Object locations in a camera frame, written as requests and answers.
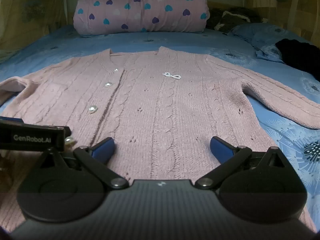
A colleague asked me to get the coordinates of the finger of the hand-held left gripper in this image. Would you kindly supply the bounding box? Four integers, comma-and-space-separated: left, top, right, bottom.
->
0, 116, 24, 124

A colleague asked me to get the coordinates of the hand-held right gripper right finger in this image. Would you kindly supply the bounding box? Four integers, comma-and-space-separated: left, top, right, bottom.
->
194, 136, 288, 190

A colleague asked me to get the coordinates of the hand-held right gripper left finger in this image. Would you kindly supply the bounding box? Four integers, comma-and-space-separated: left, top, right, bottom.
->
40, 137, 129, 189

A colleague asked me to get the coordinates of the pink knitted cardigan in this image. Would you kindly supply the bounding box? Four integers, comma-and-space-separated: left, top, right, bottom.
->
0, 46, 320, 233

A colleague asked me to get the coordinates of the blue dandelion-print bed sheet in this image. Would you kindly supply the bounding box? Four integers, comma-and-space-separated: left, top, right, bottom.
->
0, 22, 320, 233

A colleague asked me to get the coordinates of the sheer mosquito net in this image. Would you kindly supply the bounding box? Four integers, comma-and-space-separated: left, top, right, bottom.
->
0, 0, 68, 63

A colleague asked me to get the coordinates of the blue dandelion-print pillow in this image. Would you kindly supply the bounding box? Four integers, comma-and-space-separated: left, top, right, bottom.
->
230, 22, 313, 60

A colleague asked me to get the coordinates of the black cloth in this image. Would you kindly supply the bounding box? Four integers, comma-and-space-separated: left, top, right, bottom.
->
275, 38, 320, 78

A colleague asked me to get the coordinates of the dark knitted cloth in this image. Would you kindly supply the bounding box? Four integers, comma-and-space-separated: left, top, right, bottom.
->
207, 7, 262, 33

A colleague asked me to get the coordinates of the pink heart-print rolled quilt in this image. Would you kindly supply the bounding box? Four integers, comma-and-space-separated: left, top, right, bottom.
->
73, 0, 210, 36

